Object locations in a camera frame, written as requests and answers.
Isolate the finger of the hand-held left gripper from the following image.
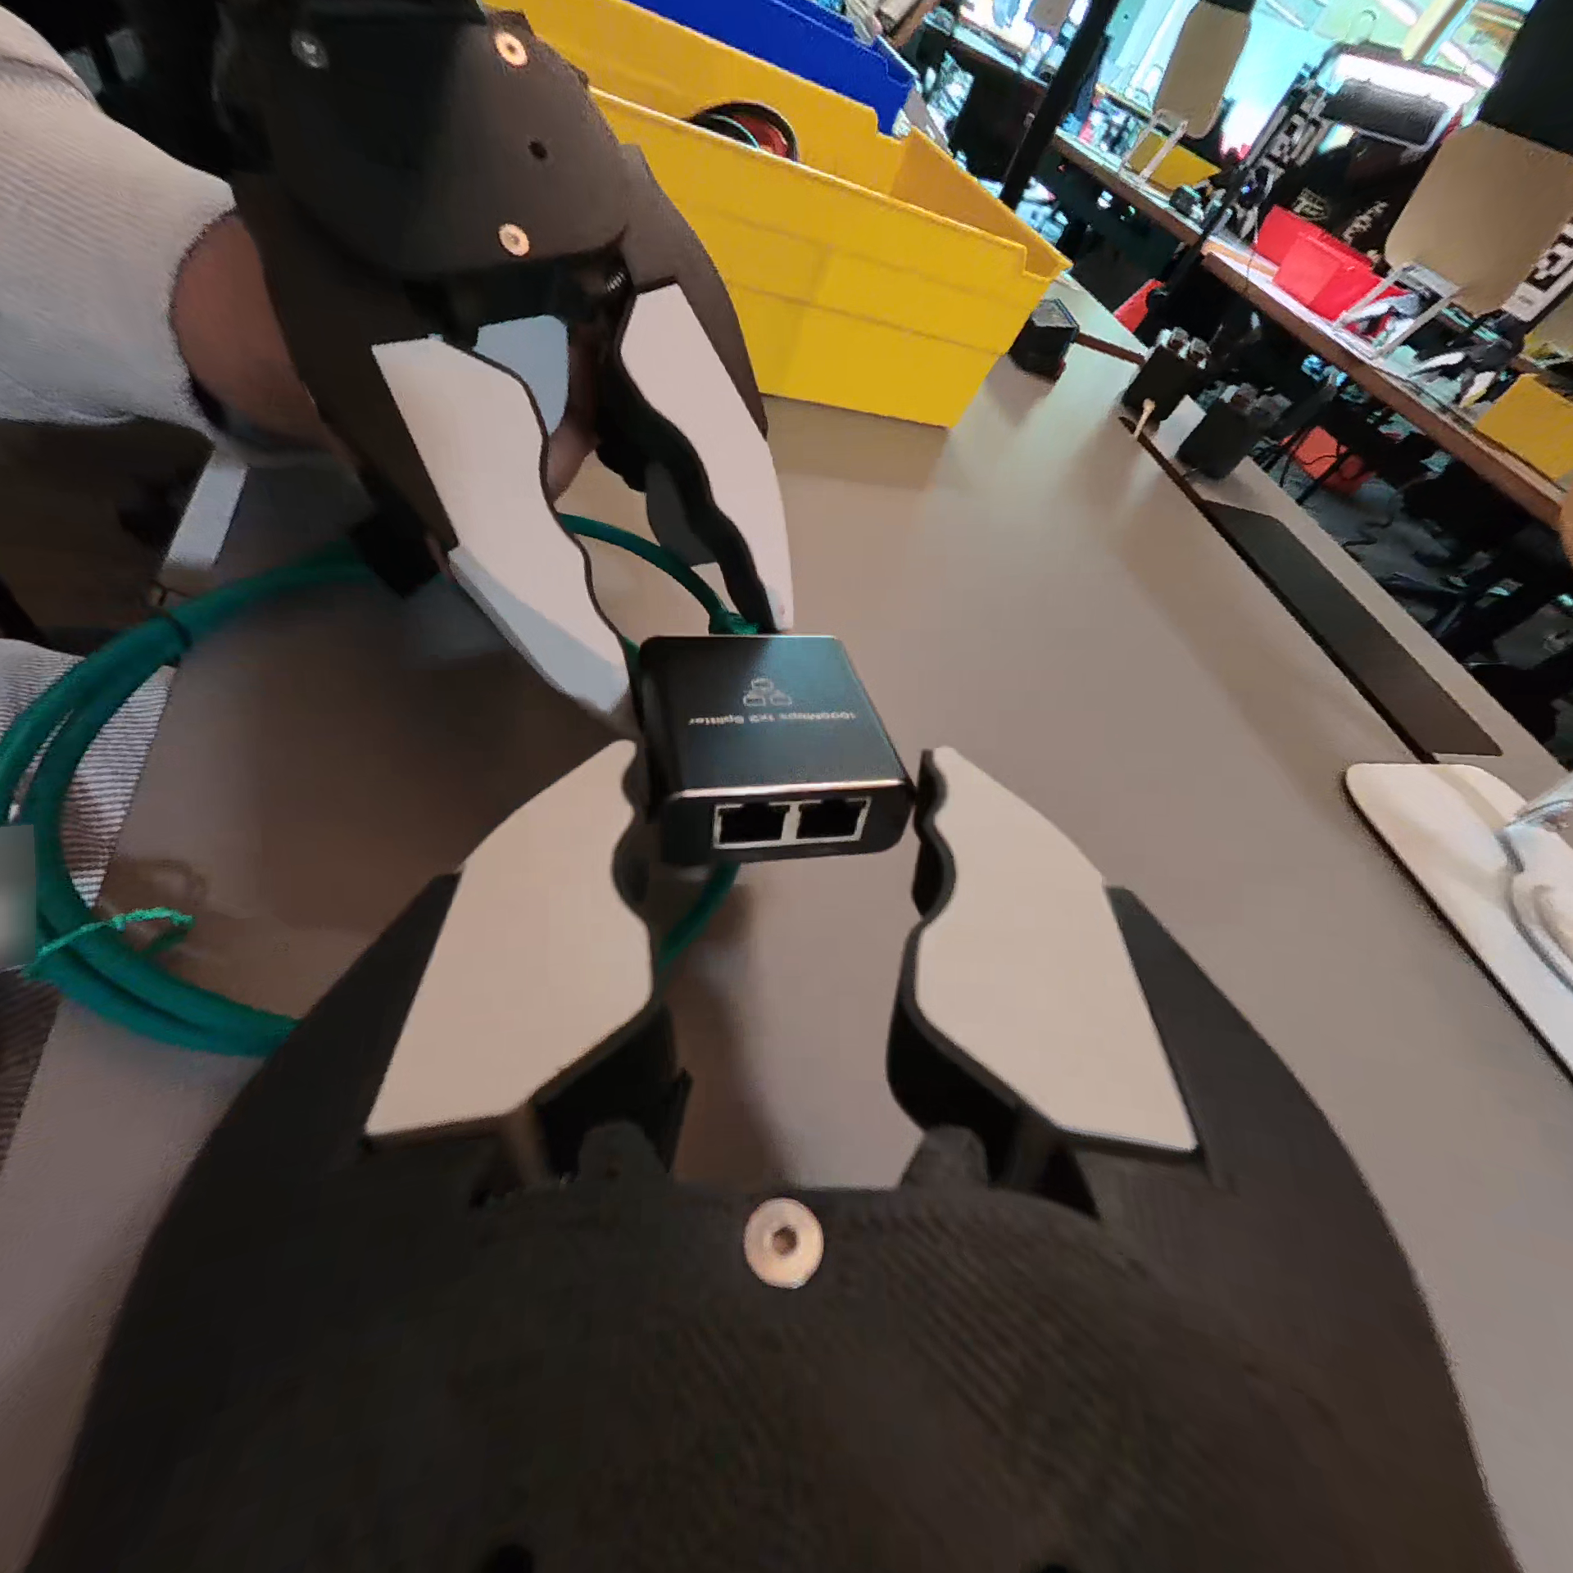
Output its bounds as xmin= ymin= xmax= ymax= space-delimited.
xmin=598 ymin=283 xmax=796 ymax=637
xmin=373 ymin=338 xmax=643 ymax=742

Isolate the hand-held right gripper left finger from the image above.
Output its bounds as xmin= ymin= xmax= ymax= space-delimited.
xmin=366 ymin=740 xmax=688 ymax=1188

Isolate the beige backed display panel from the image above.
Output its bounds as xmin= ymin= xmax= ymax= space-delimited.
xmin=1386 ymin=124 xmax=1573 ymax=315
xmin=1156 ymin=0 xmax=1259 ymax=139

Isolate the white tablet stand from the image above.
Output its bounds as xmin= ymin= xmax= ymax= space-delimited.
xmin=1345 ymin=763 xmax=1573 ymax=1049

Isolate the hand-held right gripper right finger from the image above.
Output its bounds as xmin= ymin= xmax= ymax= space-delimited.
xmin=888 ymin=746 xmax=1201 ymax=1188

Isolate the grey desk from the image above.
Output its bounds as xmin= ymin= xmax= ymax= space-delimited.
xmin=0 ymin=276 xmax=1573 ymax=1573

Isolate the black metal pole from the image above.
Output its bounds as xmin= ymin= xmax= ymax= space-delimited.
xmin=998 ymin=0 xmax=1126 ymax=208

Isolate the black network splitter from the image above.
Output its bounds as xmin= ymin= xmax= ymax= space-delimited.
xmin=633 ymin=634 xmax=918 ymax=868

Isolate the black clamp block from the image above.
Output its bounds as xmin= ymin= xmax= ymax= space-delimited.
xmin=1120 ymin=330 xmax=1221 ymax=422
xmin=1182 ymin=384 xmax=1283 ymax=484

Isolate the red plastic bin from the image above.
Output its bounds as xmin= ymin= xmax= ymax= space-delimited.
xmin=1253 ymin=205 xmax=1388 ymax=311

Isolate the person's left forearm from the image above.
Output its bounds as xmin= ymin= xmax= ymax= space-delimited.
xmin=0 ymin=14 xmax=242 ymax=433

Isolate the green network cable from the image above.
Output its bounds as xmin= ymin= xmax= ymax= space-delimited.
xmin=0 ymin=517 xmax=751 ymax=1059

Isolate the green twist tie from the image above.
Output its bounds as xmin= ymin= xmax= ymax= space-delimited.
xmin=34 ymin=907 xmax=197 ymax=976

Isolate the blue plastic bin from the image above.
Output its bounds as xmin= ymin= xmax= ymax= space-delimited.
xmin=628 ymin=0 xmax=922 ymax=115

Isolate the black white marker board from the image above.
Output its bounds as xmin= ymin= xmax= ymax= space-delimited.
xmin=1251 ymin=87 xmax=1336 ymax=242

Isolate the yellow plastic bin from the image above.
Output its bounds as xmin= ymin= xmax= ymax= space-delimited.
xmin=485 ymin=0 xmax=922 ymax=192
xmin=1472 ymin=375 xmax=1573 ymax=484
xmin=590 ymin=87 xmax=1073 ymax=428

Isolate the small black power adapter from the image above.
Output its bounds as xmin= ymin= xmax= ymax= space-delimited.
xmin=1010 ymin=298 xmax=1086 ymax=379

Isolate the long wooden table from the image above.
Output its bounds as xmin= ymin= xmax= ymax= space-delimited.
xmin=1057 ymin=117 xmax=1573 ymax=525

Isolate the person's left hand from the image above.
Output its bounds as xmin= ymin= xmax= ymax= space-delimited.
xmin=171 ymin=210 xmax=371 ymax=497

